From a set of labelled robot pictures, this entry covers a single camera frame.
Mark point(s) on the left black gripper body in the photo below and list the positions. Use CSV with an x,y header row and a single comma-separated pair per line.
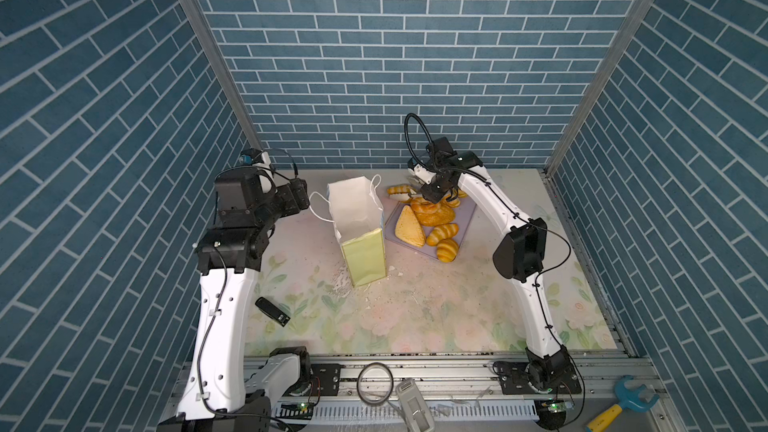
x,y
280,204

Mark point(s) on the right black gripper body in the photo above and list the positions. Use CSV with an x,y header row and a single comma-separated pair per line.
x,y
435,189

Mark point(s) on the twisted ring bread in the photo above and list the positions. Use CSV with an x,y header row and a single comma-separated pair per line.
x,y
422,206

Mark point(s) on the striped bread roll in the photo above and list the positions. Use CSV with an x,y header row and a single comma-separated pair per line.
x,y
401,190

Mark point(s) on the white metal tongs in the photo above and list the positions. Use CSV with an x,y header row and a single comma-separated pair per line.
x,y
404,199

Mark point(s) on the paper bag with floral sides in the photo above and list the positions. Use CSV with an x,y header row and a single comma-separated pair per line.
x,y
357,215

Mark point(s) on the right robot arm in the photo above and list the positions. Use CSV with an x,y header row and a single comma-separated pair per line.
x,y
518,257

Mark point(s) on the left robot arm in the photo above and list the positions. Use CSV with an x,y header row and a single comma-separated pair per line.
x,y
217,396

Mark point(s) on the sesame oval bread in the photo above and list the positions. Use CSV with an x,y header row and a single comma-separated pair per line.
x,y
443,215

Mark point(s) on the triangular toast bread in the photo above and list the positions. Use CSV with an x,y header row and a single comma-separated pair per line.
x,y
408,229

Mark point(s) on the lilac plastic tray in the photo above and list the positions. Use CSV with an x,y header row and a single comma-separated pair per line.
x,y
464,214

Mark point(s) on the striped croissant roll middle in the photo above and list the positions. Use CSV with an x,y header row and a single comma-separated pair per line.
x,y
442,232

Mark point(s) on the striped round roll near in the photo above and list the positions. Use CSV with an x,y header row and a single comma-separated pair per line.
x,y
447,250

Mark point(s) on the floral table mat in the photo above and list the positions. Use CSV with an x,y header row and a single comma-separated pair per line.
x,y
423,305

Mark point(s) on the black clip on mat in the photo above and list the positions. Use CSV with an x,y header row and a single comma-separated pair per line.
x,y
272,311

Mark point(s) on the grey handheld device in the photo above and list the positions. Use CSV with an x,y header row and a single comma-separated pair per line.
x,y
415,411

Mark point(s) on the blue yellow toy wrench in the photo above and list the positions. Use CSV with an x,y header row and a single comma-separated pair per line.
x,y
627,399

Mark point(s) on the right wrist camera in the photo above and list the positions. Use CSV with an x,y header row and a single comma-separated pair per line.
x,y
418,174

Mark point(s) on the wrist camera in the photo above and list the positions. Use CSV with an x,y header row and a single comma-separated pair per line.
x,y
418,174
258,163

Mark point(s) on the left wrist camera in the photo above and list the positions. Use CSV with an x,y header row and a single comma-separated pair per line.
x,y
258,163

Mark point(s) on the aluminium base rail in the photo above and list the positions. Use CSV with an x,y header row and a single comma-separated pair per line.
x,y
478,391

